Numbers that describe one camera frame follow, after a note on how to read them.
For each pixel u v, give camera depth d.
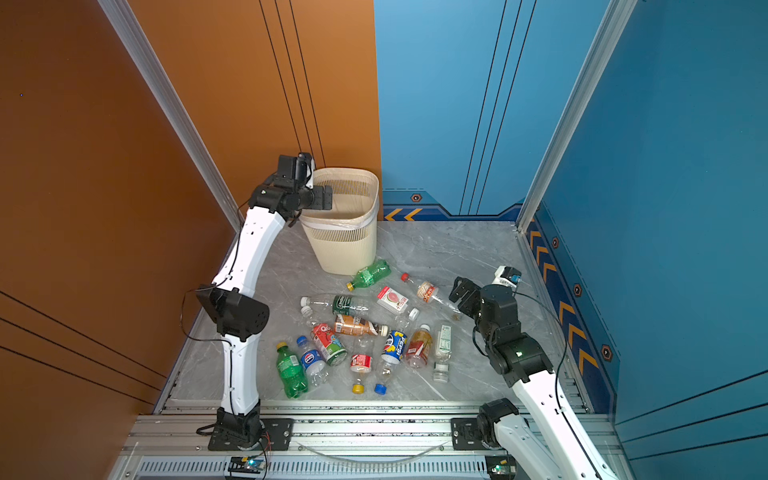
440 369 0.82
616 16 0.70
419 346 0.82
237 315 0.55
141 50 0.75
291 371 0.80
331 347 0.83
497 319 0.53
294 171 0.66
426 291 0.94
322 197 0.79
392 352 0.82
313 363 0.80
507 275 0.62
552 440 0.42
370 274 0.99
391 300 0.93
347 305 0.91
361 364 0.79
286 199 0.61
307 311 0.92
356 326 0.87
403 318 0.92
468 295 0.65
